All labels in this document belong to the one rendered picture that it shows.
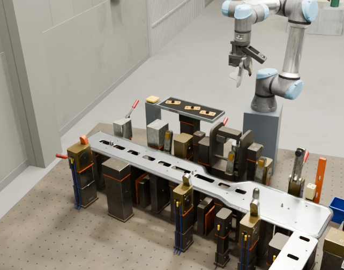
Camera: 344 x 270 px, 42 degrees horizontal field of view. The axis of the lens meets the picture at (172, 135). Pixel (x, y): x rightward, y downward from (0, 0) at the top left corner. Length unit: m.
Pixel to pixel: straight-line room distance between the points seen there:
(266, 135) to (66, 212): 1.21
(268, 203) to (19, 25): 2.48
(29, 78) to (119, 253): 2.07
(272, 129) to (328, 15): 5.50
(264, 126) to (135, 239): 0.97
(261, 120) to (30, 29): 2.12
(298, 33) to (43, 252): 1.68
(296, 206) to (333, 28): 6.17
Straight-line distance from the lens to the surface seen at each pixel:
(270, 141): 2.64
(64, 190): 2.69
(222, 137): 2.20
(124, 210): 2.35
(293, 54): 2.43
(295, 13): 2.39
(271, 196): 2.08
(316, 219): 1.99
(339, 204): 2.53
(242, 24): 2.00
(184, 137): 2.34
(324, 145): 4.56
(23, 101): 4.00
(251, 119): 2.59
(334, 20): 7.98
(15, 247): 2.39
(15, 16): 3.72
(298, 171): 2.07
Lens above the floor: 2.24
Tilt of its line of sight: 29 degrees down
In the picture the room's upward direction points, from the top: 2 degrees counter-clockwise
